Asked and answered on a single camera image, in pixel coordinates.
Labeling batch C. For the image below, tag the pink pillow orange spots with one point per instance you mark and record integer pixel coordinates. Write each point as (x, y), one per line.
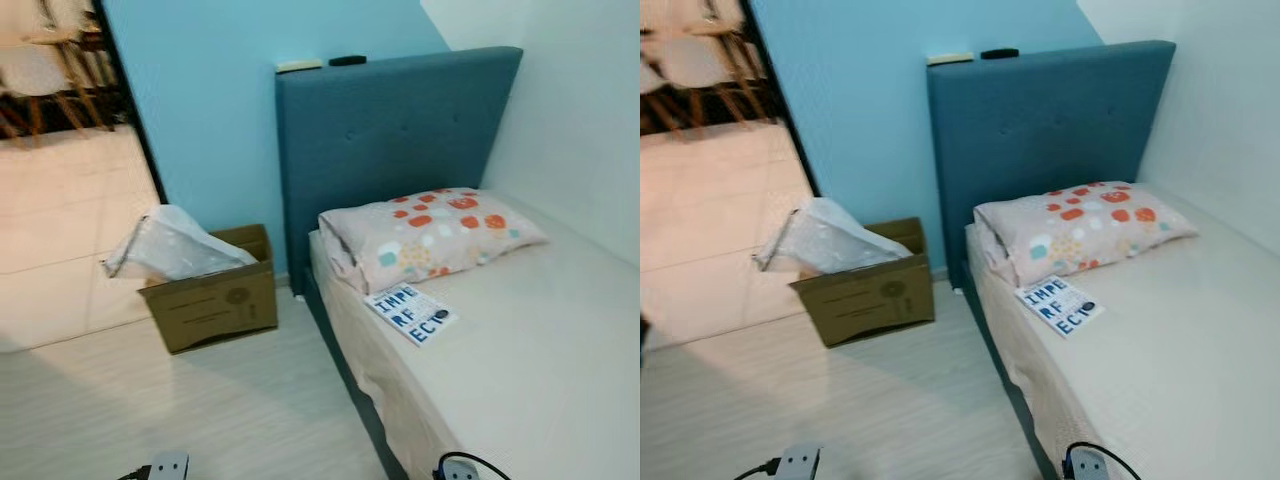
(430, 235)
(1085, 228)

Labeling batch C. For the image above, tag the white book blue letters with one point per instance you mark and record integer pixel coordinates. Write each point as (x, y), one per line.
(1060, 306)
(410, 315)

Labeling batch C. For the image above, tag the mattress with cream sheet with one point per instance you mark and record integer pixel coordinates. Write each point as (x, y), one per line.
(530, 360)
(1180, 360)

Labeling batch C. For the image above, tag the white chair wooden legs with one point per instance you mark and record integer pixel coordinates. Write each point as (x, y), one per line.
(690, 65)
(28, 75)

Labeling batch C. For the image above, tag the wooden dining table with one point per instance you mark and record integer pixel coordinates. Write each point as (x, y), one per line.
(730, 30)
(70, 40)

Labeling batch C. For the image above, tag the brown cardboard box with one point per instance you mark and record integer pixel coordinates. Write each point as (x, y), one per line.
(870, 305)
(215, 310)

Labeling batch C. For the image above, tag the blue upholstered headboard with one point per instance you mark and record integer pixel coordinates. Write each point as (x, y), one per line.
(1040, 125)
(390, 130)

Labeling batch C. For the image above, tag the flat black object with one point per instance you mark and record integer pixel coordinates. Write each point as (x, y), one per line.
(348, 60)
(1000, 53)

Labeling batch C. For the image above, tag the flat cream object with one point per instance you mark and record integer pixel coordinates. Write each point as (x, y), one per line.
(950, 58)
(299, 66)

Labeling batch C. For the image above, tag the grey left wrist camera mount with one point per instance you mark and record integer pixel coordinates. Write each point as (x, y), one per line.
(798, 465)
(168, 467)

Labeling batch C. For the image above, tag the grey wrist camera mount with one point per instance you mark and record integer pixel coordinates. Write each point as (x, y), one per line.
(1087, 467)
(168, 467)
(458, 470)
(798, 465)

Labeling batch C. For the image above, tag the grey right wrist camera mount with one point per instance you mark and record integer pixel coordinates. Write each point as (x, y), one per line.
(1087, 467)
(458, 470)

